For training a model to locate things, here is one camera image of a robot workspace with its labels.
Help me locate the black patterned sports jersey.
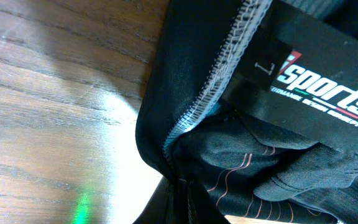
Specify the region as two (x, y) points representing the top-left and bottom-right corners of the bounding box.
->
(135, 0), (358, 223)

